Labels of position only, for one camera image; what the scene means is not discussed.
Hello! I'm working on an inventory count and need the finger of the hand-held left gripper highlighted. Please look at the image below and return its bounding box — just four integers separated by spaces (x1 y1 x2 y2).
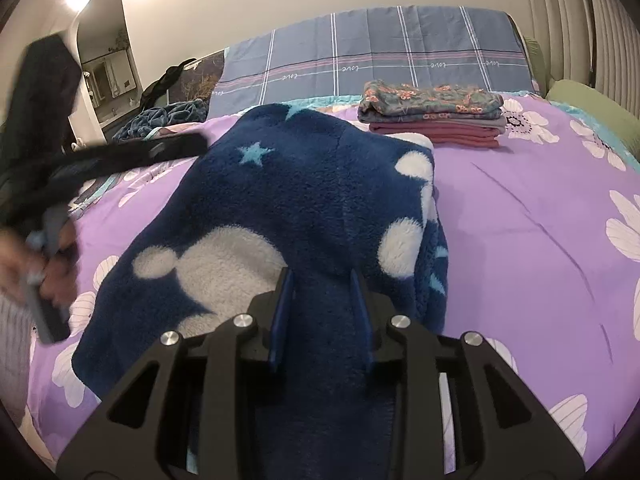
50 131 210 183

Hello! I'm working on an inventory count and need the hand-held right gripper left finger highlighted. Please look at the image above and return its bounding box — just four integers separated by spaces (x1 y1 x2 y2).
55 266 295 480

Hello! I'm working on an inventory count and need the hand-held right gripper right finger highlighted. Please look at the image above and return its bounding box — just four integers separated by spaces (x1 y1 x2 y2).
349 268 587 480

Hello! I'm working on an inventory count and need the navy fleece garment white print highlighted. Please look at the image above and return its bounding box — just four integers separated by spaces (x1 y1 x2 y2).
72 102 451 480

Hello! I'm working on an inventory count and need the person's left forearm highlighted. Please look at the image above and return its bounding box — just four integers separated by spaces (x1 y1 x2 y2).
0 294 37 428

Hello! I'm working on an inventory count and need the person's left hand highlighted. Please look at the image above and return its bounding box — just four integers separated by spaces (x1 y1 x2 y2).
0 227 80 313

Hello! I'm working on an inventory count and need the dark teal blanket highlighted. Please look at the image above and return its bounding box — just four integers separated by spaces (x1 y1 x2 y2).
112 97 211 143

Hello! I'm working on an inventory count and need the black hanging cloth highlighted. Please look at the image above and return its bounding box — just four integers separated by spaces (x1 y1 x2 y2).
140 57 198 111

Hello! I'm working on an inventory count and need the dark picture board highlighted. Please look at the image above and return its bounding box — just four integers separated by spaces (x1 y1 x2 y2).
172 50 227 107

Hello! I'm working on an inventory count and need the purple floral bedsheet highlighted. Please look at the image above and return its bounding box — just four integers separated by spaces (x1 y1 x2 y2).
20 91 640 472

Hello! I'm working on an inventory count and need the folded pink garment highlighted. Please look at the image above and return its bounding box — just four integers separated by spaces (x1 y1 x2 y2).
369 122 502 151

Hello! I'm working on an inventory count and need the folded grey garment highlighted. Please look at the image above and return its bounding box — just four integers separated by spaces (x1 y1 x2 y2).
370 116 508 132

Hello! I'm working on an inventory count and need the folded floral garment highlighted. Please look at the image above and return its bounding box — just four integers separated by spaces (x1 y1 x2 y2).
357 80 505 123

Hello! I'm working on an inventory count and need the grey plaid pillow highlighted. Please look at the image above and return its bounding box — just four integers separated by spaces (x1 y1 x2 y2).
207 5 543 120

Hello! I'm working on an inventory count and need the green pillow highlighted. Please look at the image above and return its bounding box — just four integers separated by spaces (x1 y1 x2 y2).
545 79 640 142

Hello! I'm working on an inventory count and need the cream pleated curtain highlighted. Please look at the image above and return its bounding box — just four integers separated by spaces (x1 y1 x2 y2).
520 0 640 107

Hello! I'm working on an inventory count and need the arched wall mirror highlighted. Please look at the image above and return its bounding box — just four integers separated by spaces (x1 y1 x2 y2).
70 0 144 127

